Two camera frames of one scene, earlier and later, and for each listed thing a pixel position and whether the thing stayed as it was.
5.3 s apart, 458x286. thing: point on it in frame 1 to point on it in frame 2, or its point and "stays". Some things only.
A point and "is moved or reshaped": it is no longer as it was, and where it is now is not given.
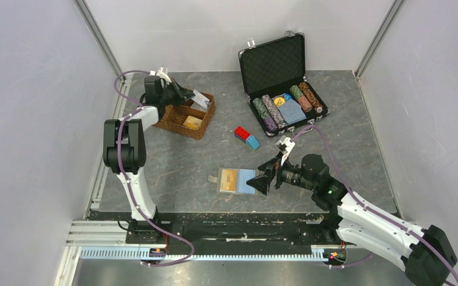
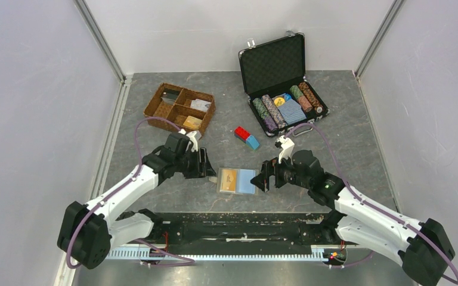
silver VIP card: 200,99 is moved or reshaped
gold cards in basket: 192,122 stays
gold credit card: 228,182 stays
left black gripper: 183,95 to 201,168
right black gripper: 271,168 stays
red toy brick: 241,133 stays
